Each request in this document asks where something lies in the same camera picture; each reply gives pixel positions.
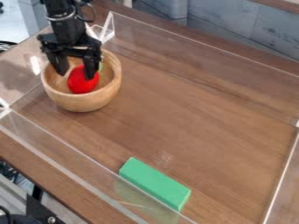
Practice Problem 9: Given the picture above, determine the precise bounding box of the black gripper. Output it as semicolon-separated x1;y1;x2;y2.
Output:
37;17;101;81

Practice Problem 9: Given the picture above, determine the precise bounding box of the red fruit with green leaf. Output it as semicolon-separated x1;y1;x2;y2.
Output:
66;64;100;94

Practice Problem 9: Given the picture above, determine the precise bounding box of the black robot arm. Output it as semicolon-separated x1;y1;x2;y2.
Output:
37;0;101;81

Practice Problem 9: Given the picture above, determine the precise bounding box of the wooden bowl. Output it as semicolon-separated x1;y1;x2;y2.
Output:
40;47;122;114

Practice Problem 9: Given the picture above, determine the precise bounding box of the green rectangular block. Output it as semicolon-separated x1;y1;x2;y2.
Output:
118;157;192;212

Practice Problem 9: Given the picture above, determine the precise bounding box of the black clamp under table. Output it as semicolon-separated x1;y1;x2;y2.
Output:
25;185;66;224

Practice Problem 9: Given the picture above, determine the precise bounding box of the clear acrylic corner bracket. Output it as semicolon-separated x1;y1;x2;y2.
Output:
85;12;114;44

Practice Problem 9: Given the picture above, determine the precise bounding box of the black cable lower left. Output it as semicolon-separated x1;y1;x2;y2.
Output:
0;204;13;224

